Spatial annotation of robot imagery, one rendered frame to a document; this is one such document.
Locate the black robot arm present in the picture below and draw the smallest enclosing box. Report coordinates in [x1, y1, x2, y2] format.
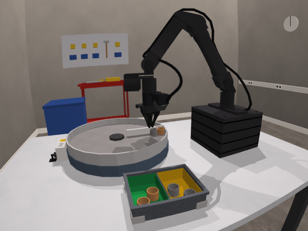
[124, 11, 248, 115]

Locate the grey metal bushing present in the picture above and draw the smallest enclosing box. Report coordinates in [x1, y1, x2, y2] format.
[167, 183, 180, 197]
[183, 189, 196, 196]
[150, 128, 157, 136]

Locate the dark grey divided bin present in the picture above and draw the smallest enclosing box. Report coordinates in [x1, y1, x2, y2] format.
[123, 164, 209, 221]

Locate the green bin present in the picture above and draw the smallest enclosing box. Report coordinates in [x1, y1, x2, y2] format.
[127, 173, 169, 206]

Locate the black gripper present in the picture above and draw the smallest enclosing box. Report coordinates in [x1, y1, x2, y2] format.
[136, 91, 160, 128]

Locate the grey round turntable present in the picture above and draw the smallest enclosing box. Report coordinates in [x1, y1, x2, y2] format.
[49, 118, 169, 177]

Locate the bronze bushing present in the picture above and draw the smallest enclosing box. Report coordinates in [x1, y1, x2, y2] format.
[157, 127, 164, 135]
[137, 197, 150, 205]
[147, 187, 159, 201]

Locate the yellow bin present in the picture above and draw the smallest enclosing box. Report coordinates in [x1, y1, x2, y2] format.
[157, 168, 202, 199]

